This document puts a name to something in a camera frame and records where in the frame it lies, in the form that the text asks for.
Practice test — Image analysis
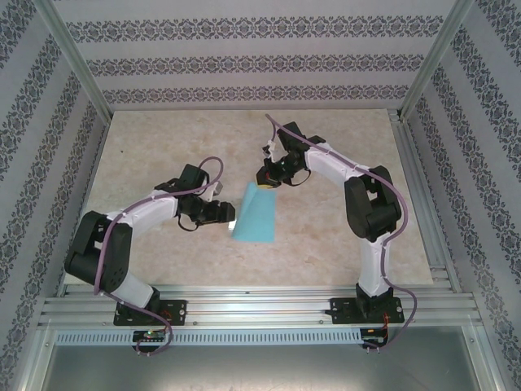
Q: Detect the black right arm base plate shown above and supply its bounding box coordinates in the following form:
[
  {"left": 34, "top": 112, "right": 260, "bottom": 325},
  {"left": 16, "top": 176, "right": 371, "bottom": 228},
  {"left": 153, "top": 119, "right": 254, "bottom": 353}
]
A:
[{"left": 330, "top": 297, "right": 405, "bottom": 326}]

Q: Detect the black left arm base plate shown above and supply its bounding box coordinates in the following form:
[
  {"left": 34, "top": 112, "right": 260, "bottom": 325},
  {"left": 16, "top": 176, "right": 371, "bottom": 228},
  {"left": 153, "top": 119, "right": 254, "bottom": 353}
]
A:
[{"left": 113, "top": 299, "right": 188, "bottom": 327}]

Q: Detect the light blue cloth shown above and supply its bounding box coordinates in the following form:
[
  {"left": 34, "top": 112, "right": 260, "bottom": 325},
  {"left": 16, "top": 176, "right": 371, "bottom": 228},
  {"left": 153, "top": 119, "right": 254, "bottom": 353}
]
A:
[{"left": 230, "top": 182, "right": 278, "bottom": 245}]

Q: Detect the long aluminium mounting rail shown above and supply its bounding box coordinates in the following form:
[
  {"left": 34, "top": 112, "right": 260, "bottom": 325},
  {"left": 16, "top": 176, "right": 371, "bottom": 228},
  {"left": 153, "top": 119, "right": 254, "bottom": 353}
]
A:
[{"left": 38, "top": 284, "right": 485, "bottom": 329}]

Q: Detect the slotted grey cable duct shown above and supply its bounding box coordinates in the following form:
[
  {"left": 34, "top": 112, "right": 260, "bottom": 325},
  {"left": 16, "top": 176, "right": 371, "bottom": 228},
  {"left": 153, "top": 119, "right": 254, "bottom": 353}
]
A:
[{"left": 55, "top": 328, "right": 364, "bottom": 347}]

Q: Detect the aluminium frame post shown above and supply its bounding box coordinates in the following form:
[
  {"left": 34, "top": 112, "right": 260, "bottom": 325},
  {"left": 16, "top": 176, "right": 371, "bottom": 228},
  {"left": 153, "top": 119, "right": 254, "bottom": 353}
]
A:
[
  {"left": 400, "top": 0, "right": 476, "bottom": 121},
  {"left": 34, "top": 0, "right": 113, "bottom": 120}
]

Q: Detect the grey metal floor sheet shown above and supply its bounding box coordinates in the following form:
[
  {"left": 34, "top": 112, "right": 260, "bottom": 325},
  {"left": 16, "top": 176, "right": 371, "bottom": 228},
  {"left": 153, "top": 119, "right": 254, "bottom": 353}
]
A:
[{"left": 40, "top": 345, "right": 500, "bottom": 391}]

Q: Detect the aluminium side rail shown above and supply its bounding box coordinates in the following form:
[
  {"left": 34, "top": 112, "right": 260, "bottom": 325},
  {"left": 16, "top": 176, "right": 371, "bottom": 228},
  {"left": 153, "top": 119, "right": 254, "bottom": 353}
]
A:
[{"left": 388, "top": 108, "right": 465, "bottom": 295}]

